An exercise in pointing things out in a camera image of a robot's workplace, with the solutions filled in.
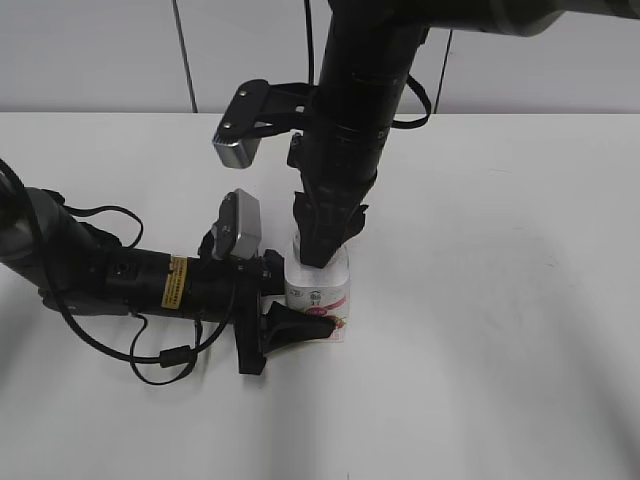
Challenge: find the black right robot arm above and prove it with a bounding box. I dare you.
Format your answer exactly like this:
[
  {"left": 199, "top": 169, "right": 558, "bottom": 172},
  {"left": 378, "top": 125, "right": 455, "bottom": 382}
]
[{"left": 287, "top": 1, "right": 639, "bottom": 268}]

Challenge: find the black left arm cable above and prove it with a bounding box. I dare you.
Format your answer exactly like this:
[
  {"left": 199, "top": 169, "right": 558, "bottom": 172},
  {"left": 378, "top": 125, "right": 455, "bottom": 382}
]
[{"left": 0, "top": 159, "right": 239, "bottom": 385}]

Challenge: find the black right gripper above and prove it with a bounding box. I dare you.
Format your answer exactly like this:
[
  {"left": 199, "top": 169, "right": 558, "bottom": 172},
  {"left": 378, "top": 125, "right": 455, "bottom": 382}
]
[{"left": 287, "top": 130, "right": 376, "bottom": 268}]

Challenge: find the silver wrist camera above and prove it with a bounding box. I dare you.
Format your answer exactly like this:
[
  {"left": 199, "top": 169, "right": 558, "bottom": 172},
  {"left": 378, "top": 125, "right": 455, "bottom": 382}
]
[
  {"left": 212, "top": 78, "right": 321, "bottom": 170},
  {"left": 211, "top": 188, "right": 262, "bottom": 260}
]

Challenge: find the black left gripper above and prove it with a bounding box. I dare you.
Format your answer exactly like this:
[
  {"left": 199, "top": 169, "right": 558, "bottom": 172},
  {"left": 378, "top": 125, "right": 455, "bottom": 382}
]
[{"left": 193, "top": 232, "right": 335, "bottom": 374}]

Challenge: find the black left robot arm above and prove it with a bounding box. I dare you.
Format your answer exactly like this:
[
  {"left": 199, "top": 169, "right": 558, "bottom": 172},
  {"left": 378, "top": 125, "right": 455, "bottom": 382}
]
[{"left": 1, "top": 177, "right": 335, "bottom": 375}]

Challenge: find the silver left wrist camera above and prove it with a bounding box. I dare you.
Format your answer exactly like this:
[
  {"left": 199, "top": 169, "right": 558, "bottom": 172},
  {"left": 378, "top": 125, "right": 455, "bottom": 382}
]
[{"left": 211, "top": 188, "right": 262, "bottom": 260}]

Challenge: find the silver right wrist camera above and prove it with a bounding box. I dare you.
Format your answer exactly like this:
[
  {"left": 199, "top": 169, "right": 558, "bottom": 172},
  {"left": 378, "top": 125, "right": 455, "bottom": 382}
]
[{"left": 212, "top": 78, "right": 321, "bottom": 170}]

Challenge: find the white yili changqing bottle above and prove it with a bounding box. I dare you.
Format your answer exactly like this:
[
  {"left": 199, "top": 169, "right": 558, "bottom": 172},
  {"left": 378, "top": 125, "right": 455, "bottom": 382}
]
[{"left": 284, "top": 231, "right": 350, "bottom": 343}]

